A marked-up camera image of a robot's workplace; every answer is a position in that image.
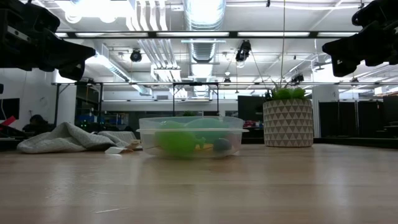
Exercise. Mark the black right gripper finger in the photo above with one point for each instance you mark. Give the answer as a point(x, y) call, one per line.
point(348, 48)
point(346, 67)

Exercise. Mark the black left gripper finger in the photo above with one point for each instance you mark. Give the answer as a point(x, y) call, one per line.
point(74, 71)
point(62, 56)

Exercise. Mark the green textured toy fruit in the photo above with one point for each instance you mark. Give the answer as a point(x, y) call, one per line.
point(177, 143)

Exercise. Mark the green ribbed toy vegetable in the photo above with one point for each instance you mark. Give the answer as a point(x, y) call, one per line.
point(206, 129)

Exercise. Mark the dark round toy fruit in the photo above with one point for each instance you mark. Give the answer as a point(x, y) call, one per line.
point(222, 144)

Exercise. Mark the yellow toy banana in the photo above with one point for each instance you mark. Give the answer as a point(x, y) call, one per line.
point(205, 147)

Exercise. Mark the clear plastic tupperware container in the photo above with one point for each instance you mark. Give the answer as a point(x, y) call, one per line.
point(149, 123)

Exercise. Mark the black room divider panels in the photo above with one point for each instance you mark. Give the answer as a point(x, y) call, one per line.
point(342, 119)

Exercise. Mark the person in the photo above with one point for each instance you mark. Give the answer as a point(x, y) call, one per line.
point(37, 119)

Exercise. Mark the black ceiling spotlight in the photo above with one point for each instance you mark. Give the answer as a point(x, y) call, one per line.
point(136, 55)

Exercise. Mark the green artificial succulent plant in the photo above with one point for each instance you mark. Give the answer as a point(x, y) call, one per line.
point(286, 93)

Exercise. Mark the grey cloth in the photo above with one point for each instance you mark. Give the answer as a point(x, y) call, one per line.
point(62, 137)

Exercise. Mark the white triangle-patterned plant pot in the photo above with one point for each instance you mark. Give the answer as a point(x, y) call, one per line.
point(287, 123)

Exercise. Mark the black background screen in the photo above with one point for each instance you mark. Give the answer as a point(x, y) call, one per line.
point(250, 109)

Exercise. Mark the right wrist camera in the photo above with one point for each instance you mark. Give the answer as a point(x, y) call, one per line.
point(379, 12)

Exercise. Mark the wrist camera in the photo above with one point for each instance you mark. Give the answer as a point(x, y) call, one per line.
point(379, 12)
point(25, 14)

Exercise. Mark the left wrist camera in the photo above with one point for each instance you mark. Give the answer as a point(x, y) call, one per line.
point(25, 14)

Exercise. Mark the black hanging camera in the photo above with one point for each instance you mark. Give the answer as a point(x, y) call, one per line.
point(243, 51)

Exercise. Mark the black overhead frame bar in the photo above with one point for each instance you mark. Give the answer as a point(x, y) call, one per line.
point(233, 34)

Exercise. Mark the silver ventilation duct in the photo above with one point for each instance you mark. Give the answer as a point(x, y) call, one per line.
point(203, 15)

